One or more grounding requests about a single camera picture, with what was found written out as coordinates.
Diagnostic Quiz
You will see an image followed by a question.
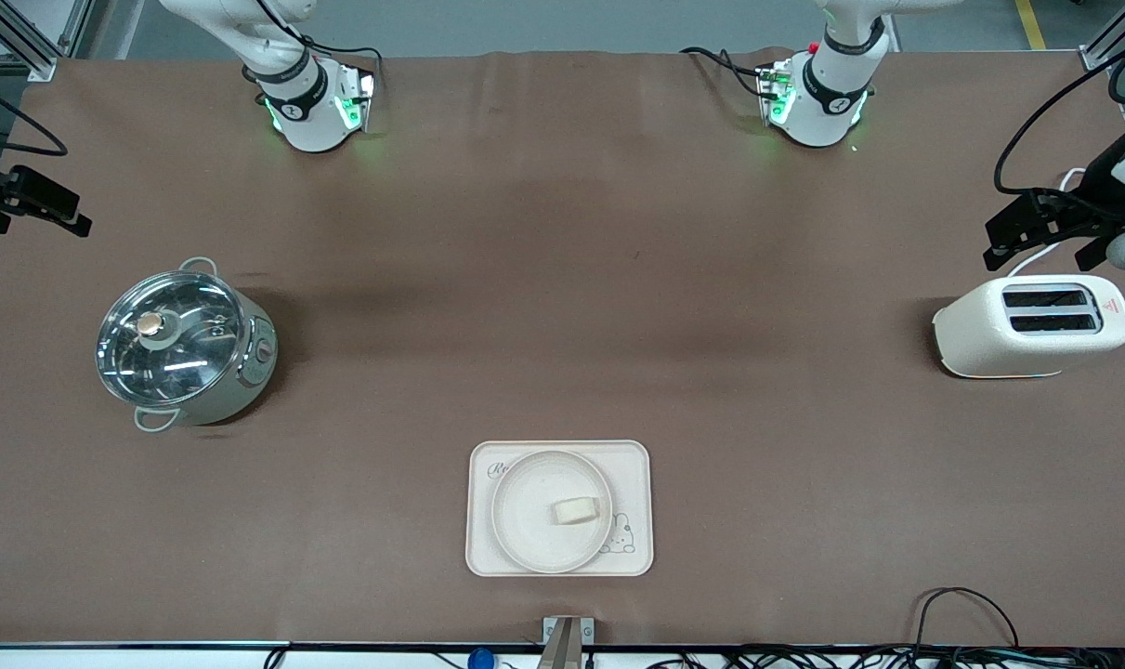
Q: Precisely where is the black right base cable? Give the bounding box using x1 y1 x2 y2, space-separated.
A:
254 0 384 92

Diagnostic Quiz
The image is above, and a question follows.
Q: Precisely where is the white steamed bun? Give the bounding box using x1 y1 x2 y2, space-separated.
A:
551 497 602 527

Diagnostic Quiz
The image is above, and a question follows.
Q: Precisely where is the aluminium frame profile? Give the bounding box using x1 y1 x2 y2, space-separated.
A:
536 615 595 669
0 0 96 83
1080 0 1125 72

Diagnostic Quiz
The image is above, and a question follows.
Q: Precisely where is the black looped cable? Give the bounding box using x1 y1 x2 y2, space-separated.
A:
913 586 1020 651

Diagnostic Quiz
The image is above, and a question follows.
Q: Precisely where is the cream white toaster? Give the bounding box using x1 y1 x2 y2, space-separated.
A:
932 274 1125 380

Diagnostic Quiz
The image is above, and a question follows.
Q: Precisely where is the silver electric cooking pot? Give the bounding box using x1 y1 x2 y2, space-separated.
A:
96 257 279 433

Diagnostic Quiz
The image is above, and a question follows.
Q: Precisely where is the white toaster cord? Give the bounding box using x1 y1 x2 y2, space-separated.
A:
1006 167 1088 280

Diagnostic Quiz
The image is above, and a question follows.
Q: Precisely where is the cream round plate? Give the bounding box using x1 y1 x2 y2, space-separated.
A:
491 450 614 574

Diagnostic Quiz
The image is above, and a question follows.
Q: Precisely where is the black base cable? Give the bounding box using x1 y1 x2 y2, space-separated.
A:
680 46 769 98
254 0 384 92

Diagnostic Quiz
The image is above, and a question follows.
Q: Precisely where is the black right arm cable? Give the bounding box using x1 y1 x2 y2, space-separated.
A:
0 76 69 157

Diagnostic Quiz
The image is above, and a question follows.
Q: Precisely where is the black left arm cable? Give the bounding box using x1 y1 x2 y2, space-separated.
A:
993 35 1125 196

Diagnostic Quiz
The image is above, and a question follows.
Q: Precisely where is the black left base cable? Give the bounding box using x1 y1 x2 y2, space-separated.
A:
680 46 769 98

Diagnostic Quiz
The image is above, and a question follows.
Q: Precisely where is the brown table mat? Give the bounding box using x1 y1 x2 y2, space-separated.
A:
0 48 1125 649

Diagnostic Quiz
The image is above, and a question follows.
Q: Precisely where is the cream rabbit print tray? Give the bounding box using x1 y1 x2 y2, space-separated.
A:
465 439 655 578

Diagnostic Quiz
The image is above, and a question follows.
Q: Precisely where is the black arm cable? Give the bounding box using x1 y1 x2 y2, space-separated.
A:
0 76 69 157
993 35 1125 196

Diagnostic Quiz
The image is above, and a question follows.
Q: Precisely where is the glass pot lid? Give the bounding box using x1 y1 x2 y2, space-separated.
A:
96 269 247 408

